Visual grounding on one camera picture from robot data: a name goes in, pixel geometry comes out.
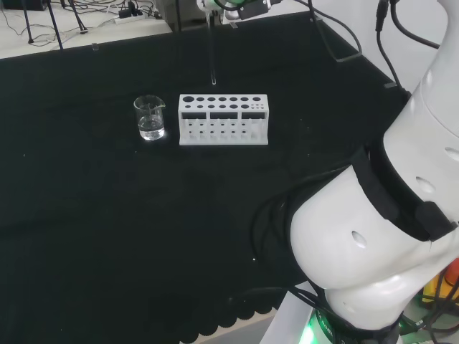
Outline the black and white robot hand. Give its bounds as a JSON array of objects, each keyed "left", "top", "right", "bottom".
[{"left": 196, "top": 0, "right": 281, "bottom": 22}]

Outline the white test tube rack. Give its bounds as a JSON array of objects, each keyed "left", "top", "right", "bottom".
[{"left": 178, "top": 93, "right": 269, "bottom": 146}]

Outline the clear glass beaker with water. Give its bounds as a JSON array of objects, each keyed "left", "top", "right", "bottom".
[{"left": 133, "top": 95, "right": 166, "bottom": 141}]

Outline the black power adapter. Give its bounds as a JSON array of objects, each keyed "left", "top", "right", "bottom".
[{"left": 118, "top": 1, "right": 143, "bottom": 19}]

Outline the white power strip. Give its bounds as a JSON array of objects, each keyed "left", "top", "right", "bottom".
[{"left": 113, "top": 13, "right": 145, "bottom": 25}]

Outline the black tripod leg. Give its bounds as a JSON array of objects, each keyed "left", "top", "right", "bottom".
[
  {"left": 70, "top": 0, "right": 90, "bottom": 36},
  {"left": 46, "top": 0, "right": 65, "bottom": 51},
  {"left": 22, "top": 0, "right": 36, "bottom": 44}
]

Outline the black box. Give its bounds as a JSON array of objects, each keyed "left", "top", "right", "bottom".
[{"left": 0, "top": 0, "right": 48, "bottom": 11}]

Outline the black bench cloth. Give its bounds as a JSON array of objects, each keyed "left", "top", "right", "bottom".
[{"left": 0, "top": 9, "right": 413, "bottom": 344}]

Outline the yellow stop button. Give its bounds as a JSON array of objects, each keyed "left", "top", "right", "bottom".
[{"left": 421, "top": 257, "right": 459, "bottom": 309}]

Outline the grey post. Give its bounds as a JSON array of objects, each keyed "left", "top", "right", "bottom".
[{"left": 157, "top": 0, "right": 182, "bottom": 32}]

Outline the black looped cable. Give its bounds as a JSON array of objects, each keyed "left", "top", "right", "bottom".
[{"left": 306, "top": 0, "right": 362, "bottom": 62}]

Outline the black cable with connector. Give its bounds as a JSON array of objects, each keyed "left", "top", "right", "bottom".
[{"left": 374, "top": 0, "right": 412, "bottom": 96}]

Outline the black cable bundle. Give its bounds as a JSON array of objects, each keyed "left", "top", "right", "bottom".
[{"left": 250, "top": 166, "right": 354, "bottom": 298}]

